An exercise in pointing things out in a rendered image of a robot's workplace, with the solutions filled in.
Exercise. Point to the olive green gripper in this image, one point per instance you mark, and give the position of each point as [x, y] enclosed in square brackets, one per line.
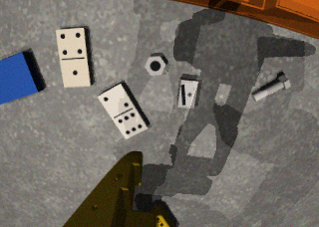
[112, 199]

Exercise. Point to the blue block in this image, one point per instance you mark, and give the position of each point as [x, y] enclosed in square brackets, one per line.
[18, 78]

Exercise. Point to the orange three-compartment bin rack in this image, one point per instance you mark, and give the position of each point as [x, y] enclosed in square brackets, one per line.
[267, 11]

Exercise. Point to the white hex nut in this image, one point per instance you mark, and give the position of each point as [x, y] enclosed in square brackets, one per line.
[155, 65]

